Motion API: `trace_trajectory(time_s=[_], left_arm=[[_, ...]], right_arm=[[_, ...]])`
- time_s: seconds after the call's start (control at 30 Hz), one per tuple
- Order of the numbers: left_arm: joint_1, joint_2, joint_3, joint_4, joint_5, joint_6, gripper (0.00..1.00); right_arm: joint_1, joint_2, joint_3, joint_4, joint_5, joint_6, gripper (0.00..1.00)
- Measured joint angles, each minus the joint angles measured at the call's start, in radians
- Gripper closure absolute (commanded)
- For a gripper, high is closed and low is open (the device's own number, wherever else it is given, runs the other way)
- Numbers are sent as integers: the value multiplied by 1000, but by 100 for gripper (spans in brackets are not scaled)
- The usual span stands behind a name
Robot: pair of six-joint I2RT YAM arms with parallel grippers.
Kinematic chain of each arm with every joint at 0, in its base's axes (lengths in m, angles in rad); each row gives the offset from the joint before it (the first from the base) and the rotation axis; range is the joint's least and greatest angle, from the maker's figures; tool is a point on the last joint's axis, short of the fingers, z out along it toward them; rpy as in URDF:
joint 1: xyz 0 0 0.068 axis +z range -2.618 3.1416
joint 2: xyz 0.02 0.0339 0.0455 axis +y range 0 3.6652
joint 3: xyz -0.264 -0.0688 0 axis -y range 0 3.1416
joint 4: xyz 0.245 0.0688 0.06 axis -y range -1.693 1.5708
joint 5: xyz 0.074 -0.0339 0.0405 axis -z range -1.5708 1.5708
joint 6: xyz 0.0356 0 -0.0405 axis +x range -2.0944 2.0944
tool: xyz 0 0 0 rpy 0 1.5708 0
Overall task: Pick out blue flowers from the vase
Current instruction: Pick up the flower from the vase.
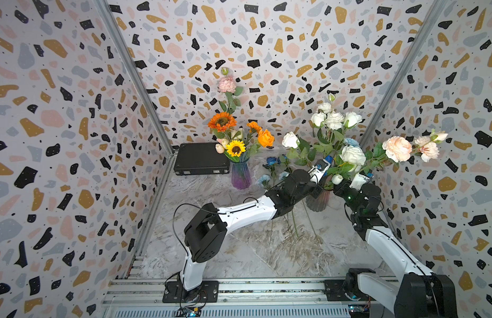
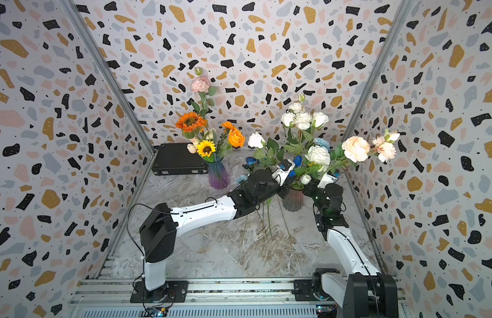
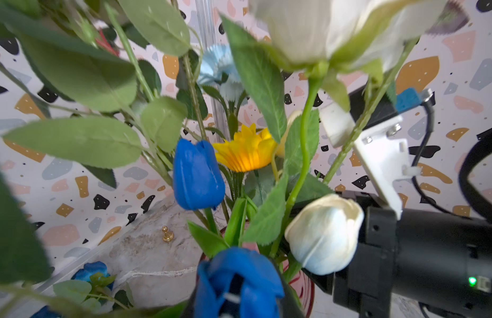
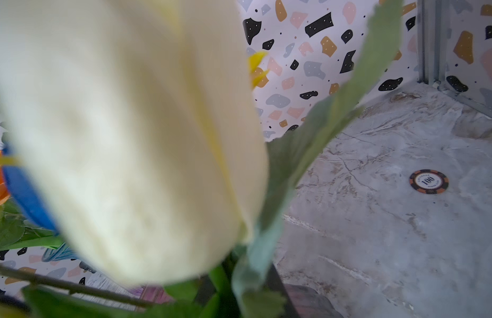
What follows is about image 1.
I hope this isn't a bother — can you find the brown ribbed glass vase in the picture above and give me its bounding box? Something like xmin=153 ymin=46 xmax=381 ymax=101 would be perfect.
xmin=306 ymin=190 xmax=332 ymax=212

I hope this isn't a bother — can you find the small blue tulip flower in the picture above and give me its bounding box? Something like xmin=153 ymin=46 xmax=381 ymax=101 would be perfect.
xmin=291 ymin=210 xmax=300 ymax=239

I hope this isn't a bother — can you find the blue rose bouquet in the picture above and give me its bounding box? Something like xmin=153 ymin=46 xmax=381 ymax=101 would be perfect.
xmin=263 ymin=154 xmax=292 ymax=190

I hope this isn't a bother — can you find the purple ribbed glass vase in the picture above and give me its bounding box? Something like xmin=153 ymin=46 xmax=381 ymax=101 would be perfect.
xmin=231 ymin=161 xmax=252 ymax=189

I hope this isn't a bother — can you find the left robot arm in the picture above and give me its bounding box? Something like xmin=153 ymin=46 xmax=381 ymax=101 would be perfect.
xmin=178 ymin=160 xmax=329 ymax=292

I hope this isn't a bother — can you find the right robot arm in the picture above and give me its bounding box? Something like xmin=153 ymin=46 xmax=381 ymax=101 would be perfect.
xmin=333 ymin=180 xmax=458 ymax=317

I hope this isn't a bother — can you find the white tulip bud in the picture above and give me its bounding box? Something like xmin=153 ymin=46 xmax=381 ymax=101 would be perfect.
xmin=332 ymin=174 xmax=343 ymax=185

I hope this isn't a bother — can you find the white flower bouquet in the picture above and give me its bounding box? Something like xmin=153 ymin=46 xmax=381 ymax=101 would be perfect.
xmin=282 ymin=94 xmax=368 ymax=191

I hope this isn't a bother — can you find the light blue carnation right bouquet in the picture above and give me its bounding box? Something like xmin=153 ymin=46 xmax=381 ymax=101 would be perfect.
xmin=344 ymin=138 xmax=361 ymax=148

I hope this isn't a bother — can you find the orange rose flower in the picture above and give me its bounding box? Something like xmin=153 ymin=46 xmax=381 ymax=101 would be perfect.
xmin=257 ymin=129 xmax=275 ymax=148

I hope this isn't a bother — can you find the yellow sunflower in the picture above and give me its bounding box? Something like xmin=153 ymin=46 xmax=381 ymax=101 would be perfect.
xmin=226 ymin=140 xmax=246 ymax=158

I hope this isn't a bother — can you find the orange marigold flower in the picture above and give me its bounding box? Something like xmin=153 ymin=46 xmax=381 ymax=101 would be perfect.
xmin=247 ymin=121 xmax=262 ymax=133

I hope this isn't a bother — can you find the large orange gerbera flower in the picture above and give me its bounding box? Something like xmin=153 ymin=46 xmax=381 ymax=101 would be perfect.
xmin=207 ymin=112 xmax=237 ymax=133

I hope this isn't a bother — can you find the black rectangular case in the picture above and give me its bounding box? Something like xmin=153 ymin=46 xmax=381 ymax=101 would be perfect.
xmin=174 ymin=143 xmax=230 ymax=176

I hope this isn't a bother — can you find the pink carnation stem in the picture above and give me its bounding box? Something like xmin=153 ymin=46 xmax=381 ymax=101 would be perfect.
xmin=218 ymin=67 xmax=243 ymax=114

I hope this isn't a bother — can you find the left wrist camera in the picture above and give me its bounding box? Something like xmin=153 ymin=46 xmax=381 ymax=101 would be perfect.
xmin=308 ymin=159 xmax=331 ymax=184

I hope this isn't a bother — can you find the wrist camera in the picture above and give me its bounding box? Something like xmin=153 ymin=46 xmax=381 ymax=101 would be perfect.
xmin=349 ymin=173 xmax=371 ymax=190
xmin=308 ymin=159 xmax=331 ymax=184

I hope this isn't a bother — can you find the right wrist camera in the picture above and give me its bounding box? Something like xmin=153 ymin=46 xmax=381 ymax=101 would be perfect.
xmin=349 ymin=173 xmax=371 ymax=190

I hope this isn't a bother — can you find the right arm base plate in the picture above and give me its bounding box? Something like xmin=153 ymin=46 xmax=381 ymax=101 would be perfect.
xmin=323 ymin=279 xmax=376 ymax=302

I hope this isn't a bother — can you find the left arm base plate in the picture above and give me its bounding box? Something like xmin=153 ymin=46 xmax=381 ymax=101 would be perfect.
xmin=162 ymin=280 xmax=219 ymax=303

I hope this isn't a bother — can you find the aluminium front rail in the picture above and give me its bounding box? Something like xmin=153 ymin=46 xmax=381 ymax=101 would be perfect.
xmin=101 ymin=277 xmax=393 ymax=317

